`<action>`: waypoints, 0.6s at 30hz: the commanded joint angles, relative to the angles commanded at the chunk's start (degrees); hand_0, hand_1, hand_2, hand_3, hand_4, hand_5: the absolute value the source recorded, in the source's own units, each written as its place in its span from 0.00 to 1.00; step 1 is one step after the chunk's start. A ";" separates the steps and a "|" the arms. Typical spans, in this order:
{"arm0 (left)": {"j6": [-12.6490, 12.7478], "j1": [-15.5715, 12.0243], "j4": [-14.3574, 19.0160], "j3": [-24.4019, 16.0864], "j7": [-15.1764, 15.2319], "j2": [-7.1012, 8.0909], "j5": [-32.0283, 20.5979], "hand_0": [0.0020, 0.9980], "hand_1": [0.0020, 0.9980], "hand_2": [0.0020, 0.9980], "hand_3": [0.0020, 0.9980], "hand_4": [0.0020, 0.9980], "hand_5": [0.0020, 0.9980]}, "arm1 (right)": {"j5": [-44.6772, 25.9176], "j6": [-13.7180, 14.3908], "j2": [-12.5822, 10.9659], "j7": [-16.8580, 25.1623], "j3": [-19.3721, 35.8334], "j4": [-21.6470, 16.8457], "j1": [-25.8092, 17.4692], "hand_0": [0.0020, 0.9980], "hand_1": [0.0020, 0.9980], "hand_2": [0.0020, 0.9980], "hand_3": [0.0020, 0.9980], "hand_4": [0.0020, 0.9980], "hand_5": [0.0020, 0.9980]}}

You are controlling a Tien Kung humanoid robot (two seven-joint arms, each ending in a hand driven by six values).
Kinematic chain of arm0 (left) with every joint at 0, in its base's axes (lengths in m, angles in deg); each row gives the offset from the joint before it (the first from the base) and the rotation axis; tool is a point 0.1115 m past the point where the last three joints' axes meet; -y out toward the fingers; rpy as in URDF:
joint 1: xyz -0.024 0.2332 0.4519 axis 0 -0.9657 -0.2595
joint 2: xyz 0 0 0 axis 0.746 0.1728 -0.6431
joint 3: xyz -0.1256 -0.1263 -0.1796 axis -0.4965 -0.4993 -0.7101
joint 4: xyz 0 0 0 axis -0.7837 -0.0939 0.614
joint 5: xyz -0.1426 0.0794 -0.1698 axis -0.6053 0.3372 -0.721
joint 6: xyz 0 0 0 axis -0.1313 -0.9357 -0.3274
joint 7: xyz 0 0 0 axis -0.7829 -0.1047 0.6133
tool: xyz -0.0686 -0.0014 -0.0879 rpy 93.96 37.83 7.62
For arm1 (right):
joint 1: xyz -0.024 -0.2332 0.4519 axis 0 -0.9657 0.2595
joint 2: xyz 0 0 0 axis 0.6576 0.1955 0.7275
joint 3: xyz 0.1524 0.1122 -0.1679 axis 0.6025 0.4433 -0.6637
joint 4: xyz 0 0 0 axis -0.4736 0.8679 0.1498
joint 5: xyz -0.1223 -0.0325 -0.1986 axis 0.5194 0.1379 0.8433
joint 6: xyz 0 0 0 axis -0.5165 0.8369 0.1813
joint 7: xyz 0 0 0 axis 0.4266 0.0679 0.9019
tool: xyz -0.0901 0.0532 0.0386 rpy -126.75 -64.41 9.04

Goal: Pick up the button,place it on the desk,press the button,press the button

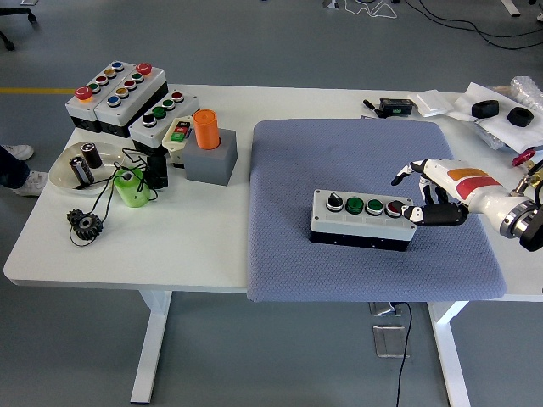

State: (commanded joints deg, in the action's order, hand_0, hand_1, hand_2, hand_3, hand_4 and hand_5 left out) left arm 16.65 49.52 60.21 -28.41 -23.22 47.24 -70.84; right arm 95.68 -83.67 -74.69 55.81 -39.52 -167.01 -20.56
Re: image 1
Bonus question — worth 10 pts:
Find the clear shallow dish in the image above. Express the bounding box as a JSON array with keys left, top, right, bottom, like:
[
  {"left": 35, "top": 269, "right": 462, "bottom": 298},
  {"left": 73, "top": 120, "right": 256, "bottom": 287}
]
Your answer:
[{"left": 48, "top": 141, "right": 131, "bottom": 197}]

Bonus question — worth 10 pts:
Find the grey five-button control box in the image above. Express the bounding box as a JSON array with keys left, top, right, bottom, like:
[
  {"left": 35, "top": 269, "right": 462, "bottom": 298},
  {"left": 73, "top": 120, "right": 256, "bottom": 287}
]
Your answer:
[
  {"left": 64, "top": 60, "right": 128, "bottom": 133},
  {"left": 92, "top": 62, "right": 169, "bottom": 139}
]

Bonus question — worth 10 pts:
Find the black device green label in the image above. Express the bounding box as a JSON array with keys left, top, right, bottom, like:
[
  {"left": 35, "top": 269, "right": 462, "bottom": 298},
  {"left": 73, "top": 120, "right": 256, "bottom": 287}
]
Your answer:
[{"left": 378, "top": 98, "right": 413, "bottom": 118}]

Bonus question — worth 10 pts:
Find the white paper sheet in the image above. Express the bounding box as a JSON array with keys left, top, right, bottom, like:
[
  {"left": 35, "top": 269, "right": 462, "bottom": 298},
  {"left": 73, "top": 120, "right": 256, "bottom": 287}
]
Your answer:
[{"left": 445, "top": 81, "right": 543, "bottom": 154}]

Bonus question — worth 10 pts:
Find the small metal floor plate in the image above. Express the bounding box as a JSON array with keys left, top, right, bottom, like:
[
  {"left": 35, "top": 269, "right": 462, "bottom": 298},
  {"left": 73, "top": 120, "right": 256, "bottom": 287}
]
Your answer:
[{"left": 367, "top": 301, "right": 403, "bottom": 317}]

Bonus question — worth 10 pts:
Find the white flat box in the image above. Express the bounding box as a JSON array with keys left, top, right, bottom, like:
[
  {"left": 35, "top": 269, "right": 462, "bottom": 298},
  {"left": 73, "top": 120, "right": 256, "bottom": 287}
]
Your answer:
[{"left": 407, "top": 89, "right": 451, "bottom": 119}]

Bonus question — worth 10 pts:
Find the brass valve red handle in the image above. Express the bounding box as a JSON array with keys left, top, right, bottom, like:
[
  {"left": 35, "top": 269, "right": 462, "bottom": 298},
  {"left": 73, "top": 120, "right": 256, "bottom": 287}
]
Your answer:
[{"left": 511, "top": 148, "right": 543, "bottom": 190}]

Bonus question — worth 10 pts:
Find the clear bubble wrap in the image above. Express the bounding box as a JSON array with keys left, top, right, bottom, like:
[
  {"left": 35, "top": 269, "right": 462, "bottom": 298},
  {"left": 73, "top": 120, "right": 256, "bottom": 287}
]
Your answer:
[{"left": 510, "top": 75, "right": 543, "bottom": 114}]

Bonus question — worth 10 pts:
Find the person's leg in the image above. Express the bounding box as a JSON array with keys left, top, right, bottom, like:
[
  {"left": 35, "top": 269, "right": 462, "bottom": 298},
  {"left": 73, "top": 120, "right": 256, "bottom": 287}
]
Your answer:
[{"left": 0, "top": 146, "right": 31, "bottom": 191}]

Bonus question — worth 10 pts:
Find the large metal floor plate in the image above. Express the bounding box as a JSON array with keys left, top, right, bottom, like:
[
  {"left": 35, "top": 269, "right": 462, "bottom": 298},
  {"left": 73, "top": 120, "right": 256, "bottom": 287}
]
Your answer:
[{"left": 372, "top": 324, "right": 411, "bottom": 358}]

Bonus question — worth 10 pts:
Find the thin black wire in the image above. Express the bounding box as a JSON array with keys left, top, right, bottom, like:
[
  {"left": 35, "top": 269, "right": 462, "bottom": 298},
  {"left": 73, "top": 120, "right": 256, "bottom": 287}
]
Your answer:
[{"left": 69, "top": 147, "right": 160, "bottom": 248}]

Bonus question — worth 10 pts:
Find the green plastic cylinder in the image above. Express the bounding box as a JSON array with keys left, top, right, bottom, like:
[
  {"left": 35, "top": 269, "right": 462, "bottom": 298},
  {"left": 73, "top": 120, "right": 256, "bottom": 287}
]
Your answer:
[{"left": 111, "top": 167, "right": 152, "bottom": 209}]

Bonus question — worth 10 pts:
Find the black rubber ring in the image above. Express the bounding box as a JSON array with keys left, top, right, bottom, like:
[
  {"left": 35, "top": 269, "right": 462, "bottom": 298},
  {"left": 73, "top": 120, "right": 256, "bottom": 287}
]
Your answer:
[
  {"left": 507, "top": 107, "right": 534, "bottom": 127},
  {"left": 471, "top": 99, "right": 501, "bottom": 120}
]

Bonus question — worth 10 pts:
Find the clear plastic bag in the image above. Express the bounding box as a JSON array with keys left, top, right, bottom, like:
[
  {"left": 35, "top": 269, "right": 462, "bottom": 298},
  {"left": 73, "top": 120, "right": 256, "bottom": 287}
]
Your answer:
[{"left": 473, "top": 118, "right": 510, "bottom": 150}]

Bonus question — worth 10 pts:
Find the grey cube block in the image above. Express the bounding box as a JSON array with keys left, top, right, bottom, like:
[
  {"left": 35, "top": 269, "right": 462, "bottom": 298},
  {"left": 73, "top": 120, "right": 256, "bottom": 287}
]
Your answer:
[{"left": 182, "top": 129, "right": 238, "bottom": 187}]

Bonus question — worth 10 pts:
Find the black office chair base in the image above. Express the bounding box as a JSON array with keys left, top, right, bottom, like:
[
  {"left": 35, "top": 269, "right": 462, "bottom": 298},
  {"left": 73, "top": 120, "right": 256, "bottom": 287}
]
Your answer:
[{"left": 0, "top": 6, "right": 38, "bottom": 52}]

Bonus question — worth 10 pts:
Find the grey-blue textured mat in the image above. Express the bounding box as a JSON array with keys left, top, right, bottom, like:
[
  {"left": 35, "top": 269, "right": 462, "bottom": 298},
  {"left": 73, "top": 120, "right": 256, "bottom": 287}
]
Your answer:
[{"left": 245, "top": 118, "right": 507, "bottom": 303}]

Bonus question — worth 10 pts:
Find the small black box device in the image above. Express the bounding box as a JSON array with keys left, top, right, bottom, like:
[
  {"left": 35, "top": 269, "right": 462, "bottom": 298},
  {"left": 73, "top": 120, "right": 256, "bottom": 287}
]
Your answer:
[{"left": 145, "top": 153, "right": 170, "bottom": 189}]

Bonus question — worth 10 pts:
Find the white floor cable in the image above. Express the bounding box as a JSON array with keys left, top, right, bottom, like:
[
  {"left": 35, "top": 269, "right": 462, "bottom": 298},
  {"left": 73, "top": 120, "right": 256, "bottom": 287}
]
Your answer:
[{"left": 343, "top": 0, "right": 400, "bottom": 20}]

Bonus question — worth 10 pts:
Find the orange cylinder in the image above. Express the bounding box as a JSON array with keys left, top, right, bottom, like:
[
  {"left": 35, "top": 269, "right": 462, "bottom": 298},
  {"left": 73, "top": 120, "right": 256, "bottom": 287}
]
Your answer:
[{"left": 193, "top": 109, "right": 221, "bottom": 151}]

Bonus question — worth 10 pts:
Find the person's white shoe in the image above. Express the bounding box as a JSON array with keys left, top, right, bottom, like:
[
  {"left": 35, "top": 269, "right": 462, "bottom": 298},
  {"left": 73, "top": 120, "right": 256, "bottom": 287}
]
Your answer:
[
  {"left": 11, "top": 170, "right": 50, "bottom": 198},
  {"left": 0, "top": 143, "right": 35, "bottom": 161}
]

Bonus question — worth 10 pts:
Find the grey four-control button box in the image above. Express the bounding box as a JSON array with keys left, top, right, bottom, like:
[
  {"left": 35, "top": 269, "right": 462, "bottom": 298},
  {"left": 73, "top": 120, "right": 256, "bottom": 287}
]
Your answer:
[
  {"left": 128, "top": 88, "right": 200, "bottom": 156},
  {"left": 309, "top": 189, "right": 417, "bottom": 253}
]

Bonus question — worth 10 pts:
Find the black floor cable bundle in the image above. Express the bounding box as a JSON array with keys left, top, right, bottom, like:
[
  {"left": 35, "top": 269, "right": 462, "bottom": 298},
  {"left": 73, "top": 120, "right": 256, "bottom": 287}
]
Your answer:
[{"left": 402, "top": 0, "right": 543, "bottom": 51}]

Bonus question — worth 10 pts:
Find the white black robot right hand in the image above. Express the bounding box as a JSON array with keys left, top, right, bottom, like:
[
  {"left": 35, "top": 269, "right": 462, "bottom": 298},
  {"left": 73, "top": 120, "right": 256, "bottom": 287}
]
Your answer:
[{"left": 389, "top": 157, "right": 522, "bottom": 228}]

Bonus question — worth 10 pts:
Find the white table leg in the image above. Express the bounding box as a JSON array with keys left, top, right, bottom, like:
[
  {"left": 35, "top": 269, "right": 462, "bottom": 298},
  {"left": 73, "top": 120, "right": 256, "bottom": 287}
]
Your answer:
[
  {"left": 427, "top": 300, "right": 472, "bottom": 407},
  {"left": 129, "top": 290, "right": 173, "bottom": 404}
]

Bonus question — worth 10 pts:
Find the black metal gear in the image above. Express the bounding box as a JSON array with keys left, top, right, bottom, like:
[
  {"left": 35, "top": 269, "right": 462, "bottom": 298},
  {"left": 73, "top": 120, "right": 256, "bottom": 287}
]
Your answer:
[{"left": 66, "top": 208, "right": 104, "bottom": 243}]

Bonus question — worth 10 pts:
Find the black cylindrical capacitor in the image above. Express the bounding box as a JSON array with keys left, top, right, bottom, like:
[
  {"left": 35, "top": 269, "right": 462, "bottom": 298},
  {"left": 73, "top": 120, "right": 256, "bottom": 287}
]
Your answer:
[
  {"left": 81, "top": 142, "right": 104, "bottom": 170},
  {"left": 69, "top": 155, "right": 95, "bottom": 186}
]

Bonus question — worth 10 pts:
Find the beige red-green switch box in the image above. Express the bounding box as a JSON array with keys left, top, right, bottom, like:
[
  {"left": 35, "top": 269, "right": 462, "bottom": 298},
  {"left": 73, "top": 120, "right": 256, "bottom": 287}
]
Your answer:
[{"left": 161, "top": 114, "right": 196, "bottom": 167}]

